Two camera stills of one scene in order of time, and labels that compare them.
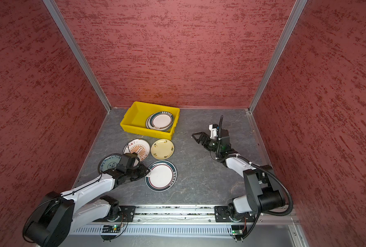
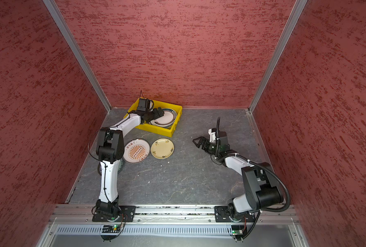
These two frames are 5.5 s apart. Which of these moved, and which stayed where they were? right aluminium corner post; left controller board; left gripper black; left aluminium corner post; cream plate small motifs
Moved: left gripper black
Stayed: left aluminium corner post; right aluminium corner post; cream plate small motifs; left controller board
